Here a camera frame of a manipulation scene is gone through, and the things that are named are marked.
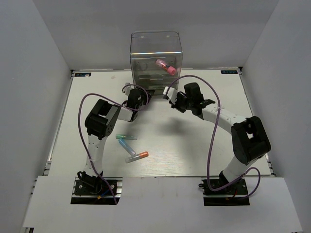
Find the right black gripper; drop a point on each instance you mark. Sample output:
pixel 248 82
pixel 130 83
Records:
pixel 176 106

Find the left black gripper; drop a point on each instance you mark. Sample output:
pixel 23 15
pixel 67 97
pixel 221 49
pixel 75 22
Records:
pixel 144 93

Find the clear plastic drawer organizer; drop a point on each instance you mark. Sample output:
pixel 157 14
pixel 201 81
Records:
pixel 148 46

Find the blue highlighter marker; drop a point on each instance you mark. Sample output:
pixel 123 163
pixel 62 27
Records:
pixel 126 146

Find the orange highlighter marker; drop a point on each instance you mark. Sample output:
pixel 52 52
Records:
pixel 137 157

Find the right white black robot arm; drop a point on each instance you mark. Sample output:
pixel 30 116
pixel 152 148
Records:
pixel 249 139

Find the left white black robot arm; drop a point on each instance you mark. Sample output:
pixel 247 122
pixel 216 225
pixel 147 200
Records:
pixel 100 123

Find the right blue table sticker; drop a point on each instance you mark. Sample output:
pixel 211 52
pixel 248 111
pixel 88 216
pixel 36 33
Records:
pixel 229 71

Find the blue table sticker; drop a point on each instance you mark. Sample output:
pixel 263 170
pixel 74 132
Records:
pixel 82 74
pixel 229 71

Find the green highlighter marker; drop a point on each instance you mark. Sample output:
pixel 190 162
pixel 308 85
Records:
pixel 126 137

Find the left blue table sticker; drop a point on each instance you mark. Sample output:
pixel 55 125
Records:
pixel 82 74

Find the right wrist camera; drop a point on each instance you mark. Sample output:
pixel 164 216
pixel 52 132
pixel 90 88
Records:
pixel 170 94

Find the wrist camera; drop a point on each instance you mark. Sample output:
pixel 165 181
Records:
pixel 170 94
pixel 127 88

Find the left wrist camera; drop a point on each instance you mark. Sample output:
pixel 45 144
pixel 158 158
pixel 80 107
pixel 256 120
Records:
pixel 127 88

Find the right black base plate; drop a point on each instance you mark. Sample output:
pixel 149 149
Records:
pixel 230 196

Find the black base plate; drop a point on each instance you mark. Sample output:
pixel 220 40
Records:
pixel 230 196
pixel 83 194

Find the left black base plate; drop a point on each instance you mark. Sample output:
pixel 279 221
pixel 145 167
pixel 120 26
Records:
pixel 83 194

